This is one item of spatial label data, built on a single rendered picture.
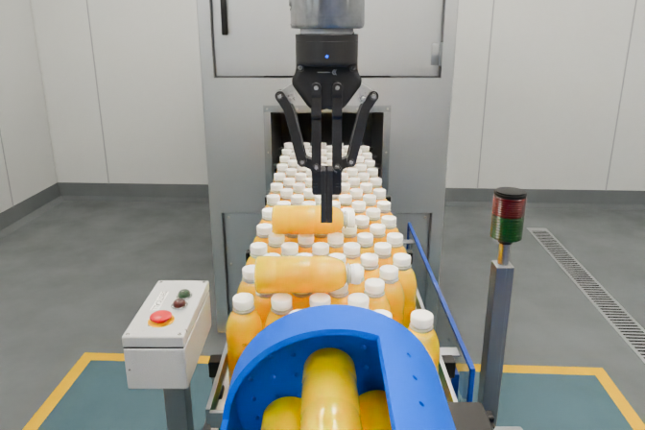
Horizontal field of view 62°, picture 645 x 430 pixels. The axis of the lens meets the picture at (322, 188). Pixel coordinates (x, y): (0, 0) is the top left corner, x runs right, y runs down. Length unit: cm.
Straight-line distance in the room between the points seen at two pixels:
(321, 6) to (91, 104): 478
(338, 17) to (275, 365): 45
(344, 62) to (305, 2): 8
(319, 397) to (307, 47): 40
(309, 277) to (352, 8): 53
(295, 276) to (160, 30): 419
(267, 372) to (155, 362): 26
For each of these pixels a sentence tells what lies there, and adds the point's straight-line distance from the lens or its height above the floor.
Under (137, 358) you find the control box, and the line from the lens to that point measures 96.
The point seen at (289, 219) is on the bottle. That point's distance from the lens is 126.
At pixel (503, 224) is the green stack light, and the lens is 113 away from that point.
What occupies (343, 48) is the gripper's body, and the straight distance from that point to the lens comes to 63.
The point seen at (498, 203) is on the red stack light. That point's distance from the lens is 112.
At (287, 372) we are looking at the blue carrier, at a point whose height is 113.
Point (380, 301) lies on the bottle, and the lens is 107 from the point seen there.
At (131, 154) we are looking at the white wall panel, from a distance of 529.
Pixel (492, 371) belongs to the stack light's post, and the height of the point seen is 85.
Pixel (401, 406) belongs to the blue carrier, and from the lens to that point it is 57.
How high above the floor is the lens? 158
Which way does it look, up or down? 17 degrees down
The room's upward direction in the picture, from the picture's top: straight up
